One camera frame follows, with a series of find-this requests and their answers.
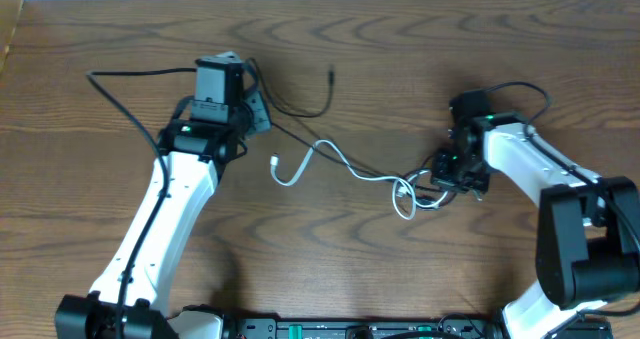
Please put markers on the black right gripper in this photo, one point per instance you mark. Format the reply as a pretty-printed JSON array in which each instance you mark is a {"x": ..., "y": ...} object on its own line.
[{"x": 439, "y": 176}]

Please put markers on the brown cardboard panel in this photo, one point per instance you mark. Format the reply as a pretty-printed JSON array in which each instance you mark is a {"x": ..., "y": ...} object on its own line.
[{"x": 10, "y": 11}]

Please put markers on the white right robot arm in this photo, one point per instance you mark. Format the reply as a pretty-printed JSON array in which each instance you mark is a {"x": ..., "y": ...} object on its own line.
[{"x": 587, "y": 251}]

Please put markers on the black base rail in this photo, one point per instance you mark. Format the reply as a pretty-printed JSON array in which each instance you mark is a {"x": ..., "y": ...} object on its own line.
[{"x": 449, "y": 326}]

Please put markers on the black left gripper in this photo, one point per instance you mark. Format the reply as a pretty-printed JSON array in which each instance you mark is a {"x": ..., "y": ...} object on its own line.
[{"x": 263, "y": 119}]

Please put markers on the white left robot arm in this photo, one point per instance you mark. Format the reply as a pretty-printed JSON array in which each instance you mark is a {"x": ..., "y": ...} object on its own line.
[{"x": 206, "y": 132}]

